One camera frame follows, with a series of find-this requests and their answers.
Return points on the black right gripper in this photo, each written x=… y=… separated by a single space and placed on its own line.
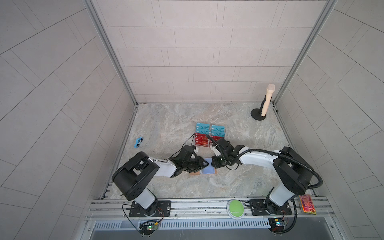
x=214 y=163

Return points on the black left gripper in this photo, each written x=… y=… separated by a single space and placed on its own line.
x=198 y=164

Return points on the tan leather card holder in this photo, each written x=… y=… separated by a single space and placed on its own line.
x=209 y=170

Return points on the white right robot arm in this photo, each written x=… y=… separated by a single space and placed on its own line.
x=296 y=175

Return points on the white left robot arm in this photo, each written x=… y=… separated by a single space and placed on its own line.
x=134 y=176

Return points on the clear acrylic card stand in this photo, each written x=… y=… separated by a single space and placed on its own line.
x=207 y=135

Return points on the teal VIP card right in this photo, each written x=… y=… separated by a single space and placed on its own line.
x=218 y=131

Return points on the teal vip card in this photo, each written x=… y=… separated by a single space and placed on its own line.
x=203 y=128
x=218 y=131

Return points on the red VIP card back left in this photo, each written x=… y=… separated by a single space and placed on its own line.
x=201 y=137

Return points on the teal VIP card left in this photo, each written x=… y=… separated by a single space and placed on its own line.
x=203 y=128

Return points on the red patterned card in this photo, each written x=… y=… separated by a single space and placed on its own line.
x=307 y=204

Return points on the green push button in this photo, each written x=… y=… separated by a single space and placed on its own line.
x=235 y=209

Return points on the beige microphone on black stand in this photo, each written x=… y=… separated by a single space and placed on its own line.
x=260 y=113

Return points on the blue toy car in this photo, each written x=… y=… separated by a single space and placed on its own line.
x=138 y=142

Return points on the left circuit board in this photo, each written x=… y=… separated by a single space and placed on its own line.
x=149 y=227

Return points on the circuit board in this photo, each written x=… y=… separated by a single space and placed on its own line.
x=149 y=227
x=277 y=224

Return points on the right circuit board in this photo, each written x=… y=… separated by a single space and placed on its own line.
x=277 y=224

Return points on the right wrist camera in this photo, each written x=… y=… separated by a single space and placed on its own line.
x=215 y=150

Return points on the aluminium rail base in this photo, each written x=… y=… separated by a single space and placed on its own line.
x=198 y=214

